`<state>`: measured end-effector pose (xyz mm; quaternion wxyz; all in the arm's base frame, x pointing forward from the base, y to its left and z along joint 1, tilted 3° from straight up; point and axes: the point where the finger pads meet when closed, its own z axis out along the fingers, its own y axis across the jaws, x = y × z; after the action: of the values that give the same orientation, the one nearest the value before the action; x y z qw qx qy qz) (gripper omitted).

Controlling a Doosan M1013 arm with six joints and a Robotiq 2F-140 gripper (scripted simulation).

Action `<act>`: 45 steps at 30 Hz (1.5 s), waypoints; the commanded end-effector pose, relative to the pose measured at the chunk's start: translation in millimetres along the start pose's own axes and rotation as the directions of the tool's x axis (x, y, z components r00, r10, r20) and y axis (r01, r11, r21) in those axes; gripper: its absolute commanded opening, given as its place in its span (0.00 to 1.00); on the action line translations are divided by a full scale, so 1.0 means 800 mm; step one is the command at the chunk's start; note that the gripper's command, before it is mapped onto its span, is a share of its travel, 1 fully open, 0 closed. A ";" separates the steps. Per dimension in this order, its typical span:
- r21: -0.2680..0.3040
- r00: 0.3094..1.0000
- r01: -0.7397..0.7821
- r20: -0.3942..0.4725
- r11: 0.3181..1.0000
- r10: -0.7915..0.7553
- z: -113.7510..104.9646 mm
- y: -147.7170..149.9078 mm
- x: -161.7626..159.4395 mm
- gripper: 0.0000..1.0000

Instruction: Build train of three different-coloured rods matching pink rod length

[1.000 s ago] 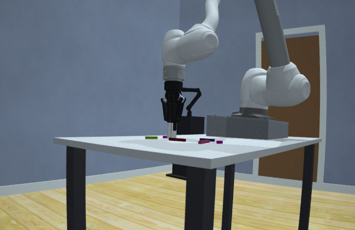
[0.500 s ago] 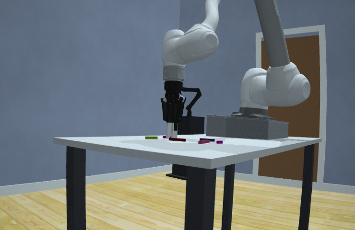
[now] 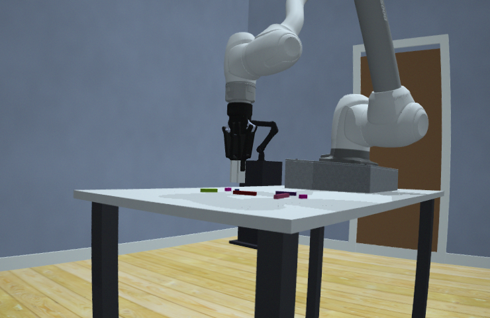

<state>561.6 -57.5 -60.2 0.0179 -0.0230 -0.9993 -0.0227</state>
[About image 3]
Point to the pink rod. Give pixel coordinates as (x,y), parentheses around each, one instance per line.
(280,196)

